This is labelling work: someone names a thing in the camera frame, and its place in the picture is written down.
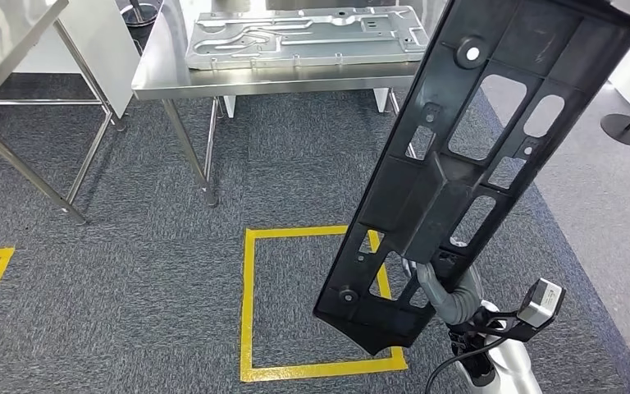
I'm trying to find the black plastic panel part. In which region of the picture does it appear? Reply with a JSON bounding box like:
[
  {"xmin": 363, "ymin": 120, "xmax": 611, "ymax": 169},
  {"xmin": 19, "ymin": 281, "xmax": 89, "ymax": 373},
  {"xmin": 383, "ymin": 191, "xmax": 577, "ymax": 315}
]
[{"xmin": 313, "ymin": 0, "xmax": 630, "ymax": 358}]

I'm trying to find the stainless steel workbench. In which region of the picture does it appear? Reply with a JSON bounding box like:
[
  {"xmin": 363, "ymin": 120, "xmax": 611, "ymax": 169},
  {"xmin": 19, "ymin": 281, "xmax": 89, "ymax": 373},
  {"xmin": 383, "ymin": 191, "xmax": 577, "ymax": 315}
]
[{"xmin": 131, "ymin": 0, "xmax": 448, "ymax": 208}]

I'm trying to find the silver stamped metal plate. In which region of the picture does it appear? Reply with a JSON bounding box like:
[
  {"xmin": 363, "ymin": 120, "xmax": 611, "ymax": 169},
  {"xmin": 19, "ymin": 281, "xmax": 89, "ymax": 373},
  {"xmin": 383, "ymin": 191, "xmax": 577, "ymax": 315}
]
[{"xmin": 185, "ymin": 5, "xmax": 431, "ymax": 72}]

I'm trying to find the stainless steel side table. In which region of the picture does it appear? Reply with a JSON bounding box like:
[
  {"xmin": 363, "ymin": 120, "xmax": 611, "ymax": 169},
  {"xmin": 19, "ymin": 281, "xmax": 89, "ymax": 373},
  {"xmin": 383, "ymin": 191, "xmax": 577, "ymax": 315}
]
[{"xmin": 0, "ymin": 0, "xmax": 127, "ymax": 226}]

